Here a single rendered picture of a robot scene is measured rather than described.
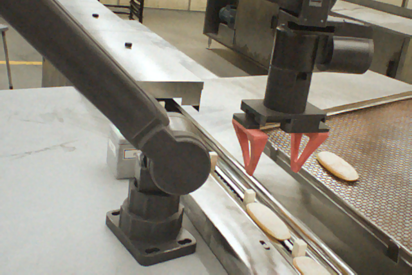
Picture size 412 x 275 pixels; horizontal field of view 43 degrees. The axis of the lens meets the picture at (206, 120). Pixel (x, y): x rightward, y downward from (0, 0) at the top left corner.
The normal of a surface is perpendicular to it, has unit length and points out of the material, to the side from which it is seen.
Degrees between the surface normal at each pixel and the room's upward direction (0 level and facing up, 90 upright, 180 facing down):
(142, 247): 0
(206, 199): 0
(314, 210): 0
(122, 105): 89
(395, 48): 90
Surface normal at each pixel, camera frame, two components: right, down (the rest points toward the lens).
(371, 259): 0.13, -0.93
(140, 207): -0.41, 0.26
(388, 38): -0.91, 0.02
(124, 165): 0.40, 0.36
